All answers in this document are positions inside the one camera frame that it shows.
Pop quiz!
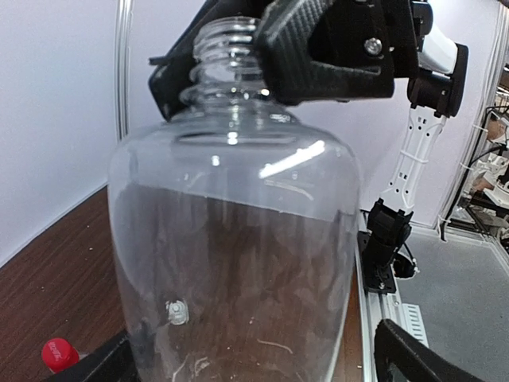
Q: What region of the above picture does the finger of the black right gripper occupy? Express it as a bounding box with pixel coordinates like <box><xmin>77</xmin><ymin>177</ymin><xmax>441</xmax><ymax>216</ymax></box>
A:
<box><xmin>148</xmin><ymin>1</ymin><xmax>222</xmax><ymax>121</ymax></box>
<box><xmin>254</xmin><ymin>1</ymin><xmax>394</xmax><ymax>106</ymax></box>

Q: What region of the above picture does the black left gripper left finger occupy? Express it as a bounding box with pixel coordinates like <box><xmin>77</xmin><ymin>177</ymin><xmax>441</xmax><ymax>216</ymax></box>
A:
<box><xmin>44</xmin><ymin>332</ymin><xmax>139</xmax><ymax>382</ymax></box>

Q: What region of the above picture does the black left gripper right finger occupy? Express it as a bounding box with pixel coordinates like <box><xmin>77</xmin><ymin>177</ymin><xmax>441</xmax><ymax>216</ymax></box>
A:
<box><xmin>374</xmin><ymin>319</ymin><xmax>482</xmax><ymax>382</ymax></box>

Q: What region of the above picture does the small cola bottle red cap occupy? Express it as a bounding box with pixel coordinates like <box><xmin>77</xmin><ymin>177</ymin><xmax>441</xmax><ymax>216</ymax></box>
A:
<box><xmin>41</xmin><ymin>337</ymin><xmax>80</xmax><ymax>373</ymax></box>

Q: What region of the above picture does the large clear plastic bottle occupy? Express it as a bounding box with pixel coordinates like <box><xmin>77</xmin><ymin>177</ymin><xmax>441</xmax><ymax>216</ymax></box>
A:
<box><xmin>108</xmin><ymin>17</ymin><xmax>359</xmax><ymax>381</ymax></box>

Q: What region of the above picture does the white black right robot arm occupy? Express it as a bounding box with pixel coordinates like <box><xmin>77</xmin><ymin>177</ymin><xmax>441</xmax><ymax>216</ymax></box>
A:
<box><xmin>149</xmin><ymin>1</ymin><xmax>468</xmax><ymax>294</ymax></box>

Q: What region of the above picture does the aluminium front frame rail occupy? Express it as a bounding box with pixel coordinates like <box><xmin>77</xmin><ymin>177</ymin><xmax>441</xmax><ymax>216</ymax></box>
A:
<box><xmin>356</xmin><ymin>210</ymin><xmax>433</xmax><ymax>382</ymax></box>

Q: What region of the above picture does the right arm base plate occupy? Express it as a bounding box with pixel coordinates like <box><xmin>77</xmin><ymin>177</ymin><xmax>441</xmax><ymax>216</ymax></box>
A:
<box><xmin>357</xmin><ymin>232</ymin><xmax>397</xmax><ymax>294</ymax></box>

